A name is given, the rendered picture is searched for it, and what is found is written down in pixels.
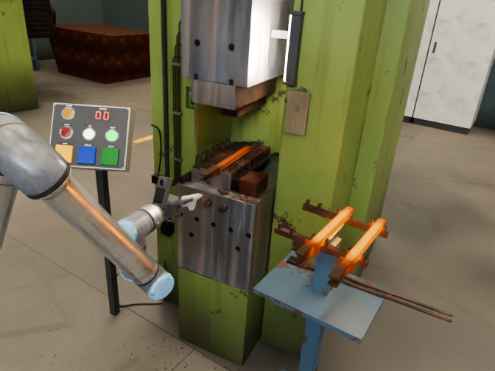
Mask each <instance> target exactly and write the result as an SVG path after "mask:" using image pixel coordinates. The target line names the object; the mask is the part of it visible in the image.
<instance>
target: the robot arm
mask: <svg viewBox="0 0 495 371"><path fill-rule="evenodd" d="M171 184H172V178H170V177H164V176H159V177H158V182H157V186H156V189H155V194H154V198H153V201H152V204H146V205H144V206H142V207H140V208H139V209H138V210H136V211H134V212H133V213H131V214H130V215H128V216H126V217H125V218H123V219H120V220H119V221H116V220H115V219H114V218H113V217H112V216H111V215H110V214H109V213H108V212H107V211H106V210H105V209H104V208H103V207H102V206H101V205H100V204H99V203H98V202H97V201H96V200H95V199H94V198H93V197H92V196H91V195H90V194H89V193H88V192H87V191H86V190H85V189H84V188H83V187H82V186H81V185H80V184H79V183H78V182H77V181H76V180H75V179H74V178H73V177H72V176H71V166H70V164H69V163H68V162H67V161H66V160H65V159H64V158H63V157H62V156H61V155H60V153H59V152H58V151H57V150H56V149H54V148H53V147H52V146H51V145H50V144H49V143H48V142H47V141H46V140H45V139H44V138H43V137H42V136H40V135H39V134H38V133H37V132H36V131H35V130H33V129H32V128H31V127H29V126H28V125H27V124H26V123H25V122H24V121H23V120H22V119H20V118H19V117H17V116H14V115H12V114H9V113H4V112H0V252H1V247H2V244H3V241H4V237H5V234H6V231H7V226H8V224H9V221H10V217H11V213H12V211H13V206H14V203H15V198H16V196H17V193H18V190H20V191H21V192H22V193H23V194H25V195H26V196H27V197H28V198H30V199H32V200H40V199H41V200H42V201H44V202H45V203H46V204H47V205H48V206H49V207H50V208H51V209H52V210H53V211H54V212H55V213H57V214H58V215H59V216H60V217H61V218H63V219H64V220H65V221H66V222H67V223H68V224H70V225H71V226H72V227H73V228H74V229H75V230H76V231H77V232H78V233H79V234H80V235H82V236H83V237H84V238H85V239H86V240H87V241H89V242H90V243H91V244H92V245H93V246H94V247H96V248H97V249H98V250H99V251H100V252H101V253H102V254H103V255H104V256H105V257H106V258H108V259H109V260H110V261H111V262H112V263H113V264H115V265H116V266H117V267H118V268H119V271H120V274H121V276H122V277H123V278H124V279H125V280H127V281H130V282H134V283H135V284H136V285H137V286H138V287H139V288H140V289H142V290H143V291H144V292H145V293H146V294H147V295H148V297H149V298H151V299H152V300H162V299H164V298H165V297H166V296H167V295H168V294H169V293H170V292H171V290H172V289H173V286H174V283H175V281H174V278H173V277H172V275H171V274H170V273H168V272H167V271H166V270H165V269H164V268H163V267H162V266H161V265H160V264H159V263H158V262H157V261H156V260H155V259H154V258H152V257H151V256H150V255H149V254H148V253H147V245H146V236H148V235H149V234H151V232H153V231H154V230H156V229H157V228H158V229H159V228H160V227H161V225H162V222H164V221H165V222H166V223H167V222H174V221H175V220H177V219H179V218H180V212H181V207H179V205H181V206H182V207H188V209H189V210H190V211H193V210H194V208H195V205H196V201H197V200H198V199H199V198H201V197H202V196H203V195H202V194H198V193H196V194H192V195H189V196H182V197H181V199H178V196H175V195H171V194H170V193H169V191H170V188H171Z"/></svg>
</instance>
